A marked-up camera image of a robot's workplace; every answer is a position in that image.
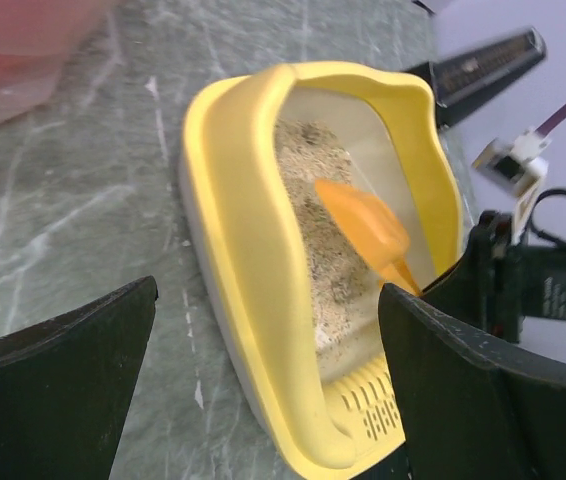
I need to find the yellow litter box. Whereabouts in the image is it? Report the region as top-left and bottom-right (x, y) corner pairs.
(179, 61), (464, 479)

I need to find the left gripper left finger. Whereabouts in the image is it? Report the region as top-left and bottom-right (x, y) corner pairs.
(0, 276), (157, 479)

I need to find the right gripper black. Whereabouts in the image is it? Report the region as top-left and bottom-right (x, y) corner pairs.
(422, 188), (566, 344)

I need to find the orange litter scoop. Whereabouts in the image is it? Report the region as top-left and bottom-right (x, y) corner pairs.
(314, 178), (422, 296)

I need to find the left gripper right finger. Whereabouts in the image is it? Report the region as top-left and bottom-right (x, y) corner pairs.
(378, 284), (566, 479)

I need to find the pink lined waste basket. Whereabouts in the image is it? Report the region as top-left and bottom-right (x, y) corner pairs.
(0, 1), (116, 123)

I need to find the black triangular scoop holder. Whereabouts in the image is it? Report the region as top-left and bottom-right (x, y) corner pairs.
(406, 27), (547, 129)

